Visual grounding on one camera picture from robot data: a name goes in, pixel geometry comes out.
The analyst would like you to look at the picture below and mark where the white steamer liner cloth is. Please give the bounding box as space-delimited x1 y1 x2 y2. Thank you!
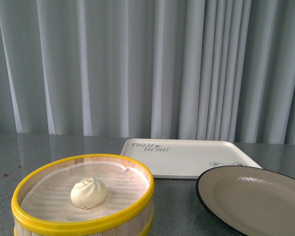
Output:
21 161 150 222

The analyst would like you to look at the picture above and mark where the white steamed bun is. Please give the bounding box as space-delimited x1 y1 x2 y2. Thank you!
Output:
70 177 107 209

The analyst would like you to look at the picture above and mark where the yellow rimmed wooden steamer basket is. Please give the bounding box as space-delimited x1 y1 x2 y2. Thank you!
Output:
11 154 154 236

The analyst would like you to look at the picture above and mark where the beige plate with black rim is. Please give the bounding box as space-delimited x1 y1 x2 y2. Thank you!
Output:
196 166 295 236

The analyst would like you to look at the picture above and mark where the white rectangular Taiji Bear tray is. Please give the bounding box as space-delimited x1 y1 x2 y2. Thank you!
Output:
121 139 260 179

